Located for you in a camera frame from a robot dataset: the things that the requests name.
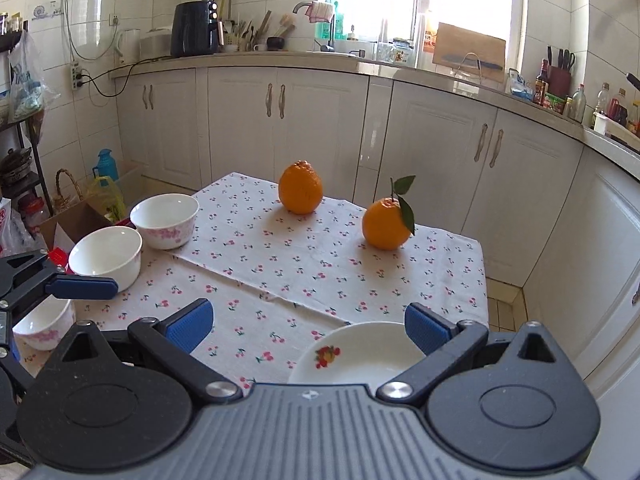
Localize white fruit print plate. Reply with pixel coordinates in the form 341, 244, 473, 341
288, 321, 426, 385

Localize red lid plastic jar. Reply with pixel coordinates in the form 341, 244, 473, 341
19, 195, 51, 231

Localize clear oil bottle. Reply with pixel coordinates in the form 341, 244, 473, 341
593, 82, 612, 129

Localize white rice cooker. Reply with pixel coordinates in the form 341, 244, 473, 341
138, 27, 174, 61

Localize blue thermos flask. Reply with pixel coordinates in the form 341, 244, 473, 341
92, 148, 121, 186

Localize orange with green leaves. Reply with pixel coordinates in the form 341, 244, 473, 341
362, 175, 417, 252

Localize kitchen utensils in holder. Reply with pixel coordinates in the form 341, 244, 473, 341
227, 9, 296, 53

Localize green dish soap bottle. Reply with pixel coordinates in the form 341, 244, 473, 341
315, 9, 346, 41

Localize black air fryer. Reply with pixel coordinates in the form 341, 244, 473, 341
170, 0, 221, 59

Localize dark red knife block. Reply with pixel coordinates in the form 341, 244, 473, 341
546, 45, 576, 99

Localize hanging clear plastic bag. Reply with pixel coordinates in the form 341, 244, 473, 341
7, 29, 61, 124

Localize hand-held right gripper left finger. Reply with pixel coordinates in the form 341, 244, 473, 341
54, 298, 242, 404

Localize brown cardboard box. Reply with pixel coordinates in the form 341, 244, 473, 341
37, 199, 114, 254

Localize wooden cutting board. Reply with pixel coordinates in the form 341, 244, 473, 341
432, 22, 507, 85

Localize pink dish cloth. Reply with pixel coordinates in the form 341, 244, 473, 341
308, 1, 335, 25

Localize white electric kettle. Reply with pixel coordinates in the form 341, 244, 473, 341
115, 28, 142, 65

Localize wicker basket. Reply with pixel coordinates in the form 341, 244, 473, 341
53, 168, 86, 216

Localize yellow plastic bag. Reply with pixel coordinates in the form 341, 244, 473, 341
87, 175, 127, 224

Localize metal kitchen faucet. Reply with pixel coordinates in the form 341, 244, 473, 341
292, 2, 337, 54

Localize beige cherry print tablecloth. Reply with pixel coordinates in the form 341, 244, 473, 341
12, 247, 352, 397

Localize dark soy sauce bottle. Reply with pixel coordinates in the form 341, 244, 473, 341
533, 58, 550, 106

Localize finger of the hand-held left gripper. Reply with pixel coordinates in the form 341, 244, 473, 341
0, 251, 120, 314
0, 357, 34, 464

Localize white red print plastic bag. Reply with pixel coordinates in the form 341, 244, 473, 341
0, 197, 31, 256

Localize white plastic tray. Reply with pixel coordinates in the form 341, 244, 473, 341
592, 112, 640, 144

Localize kitchen cleaver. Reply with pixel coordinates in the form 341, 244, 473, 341
439, 54, 501, 72

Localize black power cable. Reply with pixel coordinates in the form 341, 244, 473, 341
75, 57, 173, 98

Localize grey kitchen countertop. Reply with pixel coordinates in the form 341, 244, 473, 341
110, 51, 640, 182

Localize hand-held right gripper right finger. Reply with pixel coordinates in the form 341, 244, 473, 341
377, 303, 569, 405

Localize clear glass bottle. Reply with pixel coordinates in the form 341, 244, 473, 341
568, 83, 587, 124

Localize black metal shelf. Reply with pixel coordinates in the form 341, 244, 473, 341
0, 40, 56, 222

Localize red sauce bottle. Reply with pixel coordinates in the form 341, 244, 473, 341
608, 88, 629, 126

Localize white pink flower bowl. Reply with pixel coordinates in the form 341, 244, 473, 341
68, 226, 143, 292
12, 297, 77, 352
129, 192, 200, 250

